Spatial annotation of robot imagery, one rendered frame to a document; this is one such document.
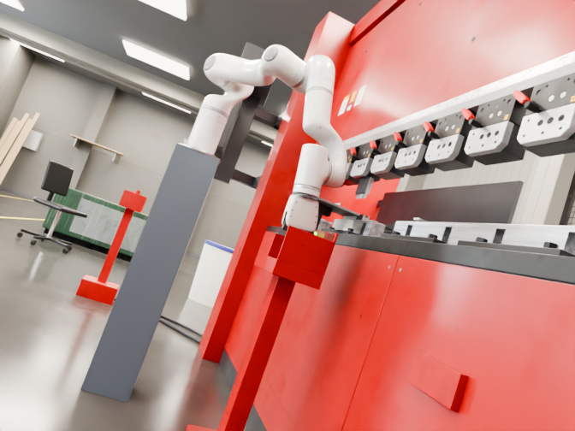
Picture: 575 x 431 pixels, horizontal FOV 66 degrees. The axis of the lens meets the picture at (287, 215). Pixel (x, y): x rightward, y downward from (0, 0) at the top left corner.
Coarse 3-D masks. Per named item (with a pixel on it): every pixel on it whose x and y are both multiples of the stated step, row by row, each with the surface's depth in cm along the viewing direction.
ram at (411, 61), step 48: (432, 0) 194; (480, 0) 155; (528, 0) 129; (384, 48) 228; (432, 48) 177; (480, 48) 144; (528, 48) 122; (336, 96) 278; (384, 96) 205; (432, 96) 162; (480, 96) 134; (528, 96) 120
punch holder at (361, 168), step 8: (368, 144) 202; (376, 144) 196; (360, 152) 207; (368, 152) 198; (360, 160) 202; (368, 160) 195; (352, 168) 208; (360, 168) 199; (368, 168) 194; (352, 176) 206; (360, 176) 200; (368, 176) 195; (376, 176) 196
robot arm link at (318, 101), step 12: (312, 96) 142; (324, 96) 142; (312, 108) 140; (324, 108) 141; (312, 120) 139; (324, 120) 140; (312, 132) 141; (324, 132) 140; (324, 144) 144; (336, 144) 141; (336, 156) 141; (336, 168) 138; (336, 180) 138
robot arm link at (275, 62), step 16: (272, 48) 154; (208, 64) 182; (224, 64) 179; (240, 64) 176; (256, 64) 169; (272, 64) 154; (288, 64) 155; (304, 64) 160; (224, 80) 184; (240, 80) 177; (256, 80) 171; (272, 80) 171; (288, 80) 160
